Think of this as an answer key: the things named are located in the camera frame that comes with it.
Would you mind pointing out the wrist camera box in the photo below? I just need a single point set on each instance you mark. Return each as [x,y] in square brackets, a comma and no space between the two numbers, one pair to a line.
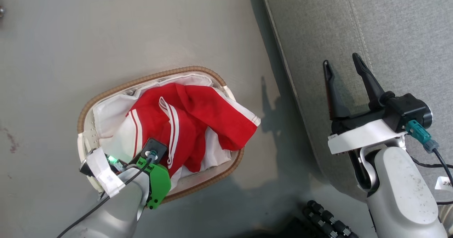
[407,108]
[159,146]

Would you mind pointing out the black ribbed robot base connectors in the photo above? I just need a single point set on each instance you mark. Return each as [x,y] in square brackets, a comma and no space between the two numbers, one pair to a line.
[329,220]

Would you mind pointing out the white woven laundry basket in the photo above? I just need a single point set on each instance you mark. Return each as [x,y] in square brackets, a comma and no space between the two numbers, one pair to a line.
[177,70]

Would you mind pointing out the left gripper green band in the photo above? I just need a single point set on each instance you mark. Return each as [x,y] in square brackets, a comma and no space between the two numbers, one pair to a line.
[159,185]

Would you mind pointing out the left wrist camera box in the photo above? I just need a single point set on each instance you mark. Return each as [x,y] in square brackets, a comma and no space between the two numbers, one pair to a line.
[159,146]

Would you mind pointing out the red white-striped garment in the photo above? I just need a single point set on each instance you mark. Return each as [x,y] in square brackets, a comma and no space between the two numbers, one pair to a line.
[205,110]

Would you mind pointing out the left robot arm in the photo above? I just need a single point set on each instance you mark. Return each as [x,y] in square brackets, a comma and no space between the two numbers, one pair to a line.
[113,213]

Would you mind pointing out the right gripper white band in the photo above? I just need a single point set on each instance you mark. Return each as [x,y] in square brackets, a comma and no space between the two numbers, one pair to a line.
[361,137]

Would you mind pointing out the white paper label tag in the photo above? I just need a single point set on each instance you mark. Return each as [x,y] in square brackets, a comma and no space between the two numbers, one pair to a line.
[444,183]

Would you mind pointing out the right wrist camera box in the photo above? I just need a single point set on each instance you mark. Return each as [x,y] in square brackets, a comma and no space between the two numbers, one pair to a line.
[407,108]

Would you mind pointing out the grey fabric sofa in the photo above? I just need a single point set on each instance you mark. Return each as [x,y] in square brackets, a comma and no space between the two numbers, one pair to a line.
[382,22]

